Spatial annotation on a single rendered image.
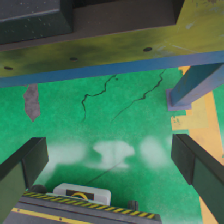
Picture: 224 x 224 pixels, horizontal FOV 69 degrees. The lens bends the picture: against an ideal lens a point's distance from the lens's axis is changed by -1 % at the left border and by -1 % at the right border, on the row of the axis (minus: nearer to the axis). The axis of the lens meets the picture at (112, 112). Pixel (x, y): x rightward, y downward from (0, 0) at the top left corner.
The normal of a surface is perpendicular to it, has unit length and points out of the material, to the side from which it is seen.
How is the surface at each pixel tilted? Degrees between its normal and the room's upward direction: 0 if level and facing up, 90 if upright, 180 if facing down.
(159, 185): 0
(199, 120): 0
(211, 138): 0
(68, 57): 90
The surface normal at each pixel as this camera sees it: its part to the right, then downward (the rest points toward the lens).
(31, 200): -0.14, -0.15
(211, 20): 0.07, 0.98
